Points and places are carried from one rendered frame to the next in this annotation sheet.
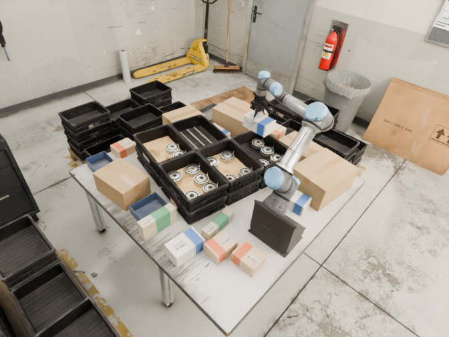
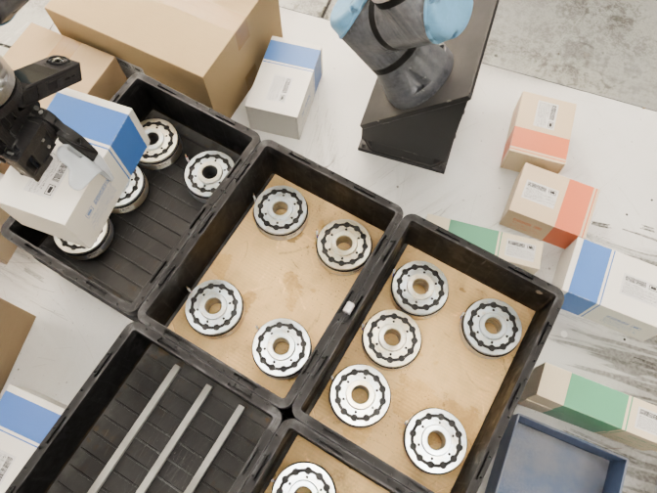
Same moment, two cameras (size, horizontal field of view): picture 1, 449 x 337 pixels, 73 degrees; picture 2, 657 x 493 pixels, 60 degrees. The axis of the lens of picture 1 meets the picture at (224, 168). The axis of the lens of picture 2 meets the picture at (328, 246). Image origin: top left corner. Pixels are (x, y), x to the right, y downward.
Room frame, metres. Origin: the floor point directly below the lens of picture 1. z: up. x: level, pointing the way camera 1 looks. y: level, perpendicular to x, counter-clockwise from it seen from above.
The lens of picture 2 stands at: (1.67, 0.31, 1.84)
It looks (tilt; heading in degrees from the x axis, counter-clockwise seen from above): 69 degrees down; 252
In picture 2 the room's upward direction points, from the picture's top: 2 degrees counter-clockwise
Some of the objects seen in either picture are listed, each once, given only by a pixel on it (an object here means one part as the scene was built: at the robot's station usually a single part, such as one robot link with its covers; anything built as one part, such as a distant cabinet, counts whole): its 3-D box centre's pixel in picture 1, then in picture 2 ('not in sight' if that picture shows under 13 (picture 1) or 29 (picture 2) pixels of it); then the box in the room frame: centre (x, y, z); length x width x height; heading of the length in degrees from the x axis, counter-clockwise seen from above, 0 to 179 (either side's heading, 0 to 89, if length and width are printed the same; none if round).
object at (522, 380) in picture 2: (192, 175); (431, 351); (1.46, 0.20, 0.92); 0.40 x 0.30 x 0.02; 40
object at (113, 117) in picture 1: (123, 122); not in sight; (2.89, 1.18, 0.31); 0.40 x 0.30 x 0.34; 140
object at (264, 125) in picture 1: (258, 123); (75, 167); (1.89, -0.22, 1.09); 0.20 x 0.12 x 0.09; 50
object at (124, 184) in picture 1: (122, 183); not in sight; (1.46, 0.68, 0.78); 0.30 x 0.22 x 0.16; 57
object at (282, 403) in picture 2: (229, 160); (275, 263); (1.65, -0.03, 0.92); 0.40 x 0.30 x 0.02; 40
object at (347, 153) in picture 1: (328, 156); not in sight; (2.53, -1.05, 0.37); 0.40 x 0.30 x 0.45; 50
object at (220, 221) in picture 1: (218, 223); (479, 246); (1.23, 0.01, 0.73); 0.24 x 0.06 x 0.06; 144
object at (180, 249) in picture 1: (184, 246); (610, 289); (1.03, 0.19, 0.75); 0.20 x 0.12 x 0.09; 136
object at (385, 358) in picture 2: (201, 178); (391, 337); (1.50, 0.15, 0.86); 0.10 x 0.10 x 0.01
